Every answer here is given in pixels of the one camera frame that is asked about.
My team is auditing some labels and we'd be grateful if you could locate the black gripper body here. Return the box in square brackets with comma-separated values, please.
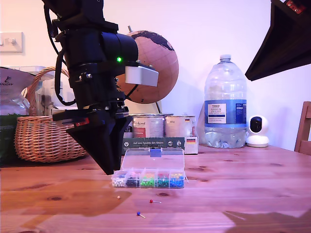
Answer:
[52, 64, 129, 127]

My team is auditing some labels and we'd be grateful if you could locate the silver can black-white label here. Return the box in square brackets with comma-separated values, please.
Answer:
[123, 118, 134, 139]

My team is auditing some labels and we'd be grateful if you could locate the white plastic bottle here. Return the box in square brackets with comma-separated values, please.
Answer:
[52, 81, 69, 107]

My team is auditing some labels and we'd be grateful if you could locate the cardboard tray green label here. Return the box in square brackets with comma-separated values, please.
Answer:
[121, 136, 199, 156]

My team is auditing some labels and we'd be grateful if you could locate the pale paper carton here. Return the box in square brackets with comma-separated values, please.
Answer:
[52, 106, 73, 115]

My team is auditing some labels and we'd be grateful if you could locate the clear plastic pin organizer box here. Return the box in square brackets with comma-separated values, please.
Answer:
[111, 148, 189, 189]

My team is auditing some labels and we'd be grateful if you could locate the silver can pale label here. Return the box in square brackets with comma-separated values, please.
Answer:
[165, 115, 196, 138]

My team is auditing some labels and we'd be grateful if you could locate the cork globe on stand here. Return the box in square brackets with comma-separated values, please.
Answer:
[116, 26, 180, 117]

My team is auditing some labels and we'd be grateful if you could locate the large clear water bottle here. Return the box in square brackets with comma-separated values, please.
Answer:
[204, 54, 248, 149]

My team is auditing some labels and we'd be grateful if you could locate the wooden chair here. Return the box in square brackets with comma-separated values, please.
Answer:
[294, 101, 311, 156]

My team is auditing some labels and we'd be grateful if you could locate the silver green pet food bag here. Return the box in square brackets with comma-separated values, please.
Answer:
[0, 67, 37, 167]

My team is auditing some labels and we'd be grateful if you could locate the thin black camera cable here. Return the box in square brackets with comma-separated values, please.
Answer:
[124, 84, 139, 101]

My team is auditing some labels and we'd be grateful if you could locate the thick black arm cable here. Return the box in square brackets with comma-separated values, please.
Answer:
[43, 4, 78, 107]

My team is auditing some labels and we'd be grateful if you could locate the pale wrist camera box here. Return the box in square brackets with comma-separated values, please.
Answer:
[97, 59, 159, 87]

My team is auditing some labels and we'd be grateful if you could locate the wicker basket with handle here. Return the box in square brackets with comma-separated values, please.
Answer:
[15, 67, 88, 163]

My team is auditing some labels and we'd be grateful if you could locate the small white round camera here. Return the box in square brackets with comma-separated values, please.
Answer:
[245, 115, 270, 148]

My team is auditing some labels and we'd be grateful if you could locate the white wall light switch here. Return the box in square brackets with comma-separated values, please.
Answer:
[0, 32, 25, 53]

